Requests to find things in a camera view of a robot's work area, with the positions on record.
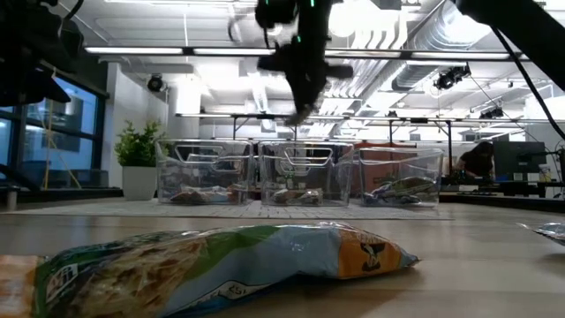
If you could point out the grey woven placemat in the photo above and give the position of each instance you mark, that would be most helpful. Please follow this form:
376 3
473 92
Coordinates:
88 209

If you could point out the person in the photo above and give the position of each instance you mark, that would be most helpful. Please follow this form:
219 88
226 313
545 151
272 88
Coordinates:
476 161

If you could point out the black frame rail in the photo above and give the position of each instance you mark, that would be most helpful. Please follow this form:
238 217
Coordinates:
66 193

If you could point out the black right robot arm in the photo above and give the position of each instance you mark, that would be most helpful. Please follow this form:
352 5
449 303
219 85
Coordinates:
529 31

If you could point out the black background rig frame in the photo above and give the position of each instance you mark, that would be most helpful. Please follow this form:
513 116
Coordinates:
212 115

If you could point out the black office desk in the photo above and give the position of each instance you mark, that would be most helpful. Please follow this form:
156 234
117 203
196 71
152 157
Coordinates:
503 187

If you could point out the clear plastic bin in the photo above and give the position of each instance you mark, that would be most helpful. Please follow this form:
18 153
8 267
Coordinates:
399 168
309 176
203 168

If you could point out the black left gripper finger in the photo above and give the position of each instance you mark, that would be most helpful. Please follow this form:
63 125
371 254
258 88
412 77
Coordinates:
31 88

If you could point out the silver ventilation duct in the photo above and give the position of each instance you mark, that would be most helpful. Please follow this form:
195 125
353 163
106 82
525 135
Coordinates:
441 35

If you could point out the green plant in white pot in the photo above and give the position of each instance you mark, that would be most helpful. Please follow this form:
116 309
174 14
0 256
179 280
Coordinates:
139 176

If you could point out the black monitor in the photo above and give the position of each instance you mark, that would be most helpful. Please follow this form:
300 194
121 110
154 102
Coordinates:
518 156

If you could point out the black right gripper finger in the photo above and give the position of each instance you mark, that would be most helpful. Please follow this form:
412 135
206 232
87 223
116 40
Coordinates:
298 99
315 97

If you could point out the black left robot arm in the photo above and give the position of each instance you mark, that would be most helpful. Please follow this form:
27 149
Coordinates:
26 9

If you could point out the black ceiling spot lamp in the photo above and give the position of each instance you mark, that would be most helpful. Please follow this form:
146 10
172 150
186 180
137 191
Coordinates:
491 113
155 83
450 77

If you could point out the white ceiling light strip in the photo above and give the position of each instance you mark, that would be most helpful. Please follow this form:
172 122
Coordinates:
132 50
234 51
459 55

